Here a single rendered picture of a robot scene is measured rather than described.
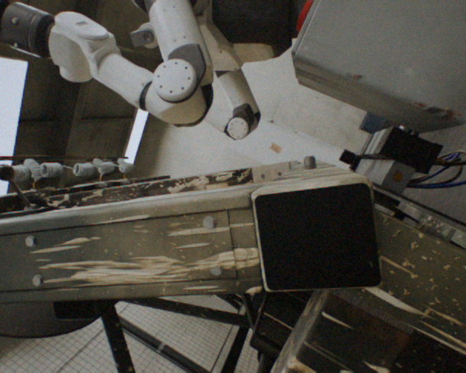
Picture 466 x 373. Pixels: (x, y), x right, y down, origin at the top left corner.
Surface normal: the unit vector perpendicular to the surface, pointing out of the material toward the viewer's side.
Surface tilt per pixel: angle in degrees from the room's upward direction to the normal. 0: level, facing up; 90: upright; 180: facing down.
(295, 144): 90
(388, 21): 90
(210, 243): 90
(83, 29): 94
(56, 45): 105
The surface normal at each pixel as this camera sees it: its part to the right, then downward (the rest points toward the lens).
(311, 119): -0.31, 0.22
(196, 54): -0.10, -0.22
